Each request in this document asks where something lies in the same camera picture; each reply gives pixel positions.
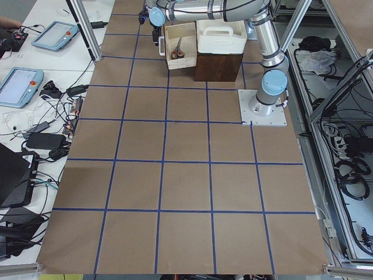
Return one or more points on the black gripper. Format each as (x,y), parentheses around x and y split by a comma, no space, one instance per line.
(155,32)

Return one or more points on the white drawer handle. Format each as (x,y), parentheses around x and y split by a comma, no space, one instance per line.
(161,46)

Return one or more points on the light wooden drawer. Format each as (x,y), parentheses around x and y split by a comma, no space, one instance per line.
(184,37)

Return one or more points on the grey orange scissors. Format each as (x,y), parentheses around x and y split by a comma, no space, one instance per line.
(177,52)

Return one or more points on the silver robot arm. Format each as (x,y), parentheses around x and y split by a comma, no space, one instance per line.
(257,12)

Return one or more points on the white plastic tray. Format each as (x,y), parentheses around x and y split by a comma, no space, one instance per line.
(220,37)

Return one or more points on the dark brown wooden cabinet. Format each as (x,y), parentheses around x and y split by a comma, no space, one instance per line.
(217,67)

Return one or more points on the black power adapter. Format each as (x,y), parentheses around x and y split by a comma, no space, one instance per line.
(98,24)

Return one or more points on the far blue teach pendant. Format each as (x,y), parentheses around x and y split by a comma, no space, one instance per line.
(56,36)

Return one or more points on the blue teach pendant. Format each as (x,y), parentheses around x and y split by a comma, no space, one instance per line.
(19,86)
(56,36)

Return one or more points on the near blue teach pendant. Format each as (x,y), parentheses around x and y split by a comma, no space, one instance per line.
(19,86)

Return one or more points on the large black power brick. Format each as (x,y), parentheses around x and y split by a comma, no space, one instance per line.
(45,141)

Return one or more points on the white crumpled cloth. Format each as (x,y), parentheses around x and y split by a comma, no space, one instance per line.
(319,62)

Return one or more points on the black laptop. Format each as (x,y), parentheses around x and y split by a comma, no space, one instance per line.
(18,170)

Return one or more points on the aluminium frame post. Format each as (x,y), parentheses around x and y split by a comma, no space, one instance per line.
(80,16)

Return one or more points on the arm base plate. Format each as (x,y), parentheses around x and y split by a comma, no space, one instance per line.
(255,113)

